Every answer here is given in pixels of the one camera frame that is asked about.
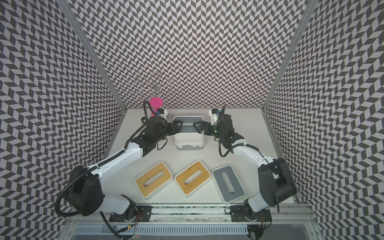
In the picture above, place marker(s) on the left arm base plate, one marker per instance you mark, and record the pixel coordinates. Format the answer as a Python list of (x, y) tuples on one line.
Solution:
[(133, 214)]

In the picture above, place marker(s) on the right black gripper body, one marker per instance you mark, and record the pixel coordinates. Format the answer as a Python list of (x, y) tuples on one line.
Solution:
[(215, 131)]

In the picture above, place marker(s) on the chrome wire cup rack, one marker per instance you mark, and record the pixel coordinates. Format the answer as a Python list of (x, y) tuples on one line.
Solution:
[(156, 85)]

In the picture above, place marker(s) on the pink plastic goblet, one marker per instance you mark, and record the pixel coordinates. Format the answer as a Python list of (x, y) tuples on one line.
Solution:
[(155, 103)]

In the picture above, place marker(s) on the aluminium mounting rail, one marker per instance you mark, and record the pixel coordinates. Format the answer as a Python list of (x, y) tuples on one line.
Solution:
[(222, 214)]

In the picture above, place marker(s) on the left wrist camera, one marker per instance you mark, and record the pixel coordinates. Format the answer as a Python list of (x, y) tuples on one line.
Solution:
[(162, 113)]

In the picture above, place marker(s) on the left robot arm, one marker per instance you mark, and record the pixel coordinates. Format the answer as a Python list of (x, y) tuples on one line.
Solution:
[(87, 193)]

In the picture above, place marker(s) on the grey lid tissue box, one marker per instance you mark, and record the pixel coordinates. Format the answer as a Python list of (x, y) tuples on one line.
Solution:
[(188, 129), (228, 184)]

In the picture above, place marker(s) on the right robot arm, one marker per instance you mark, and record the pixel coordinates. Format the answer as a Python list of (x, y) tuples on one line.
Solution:
[(276, 183)]

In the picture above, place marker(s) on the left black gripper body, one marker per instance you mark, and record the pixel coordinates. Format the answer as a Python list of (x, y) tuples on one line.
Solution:
[(167, 131)]

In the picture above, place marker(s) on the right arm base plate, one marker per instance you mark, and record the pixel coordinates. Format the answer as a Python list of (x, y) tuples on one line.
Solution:
[(243, 214)]

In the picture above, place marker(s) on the all white tissue box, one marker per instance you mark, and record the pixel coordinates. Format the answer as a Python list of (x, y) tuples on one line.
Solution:
[(195, 146)]

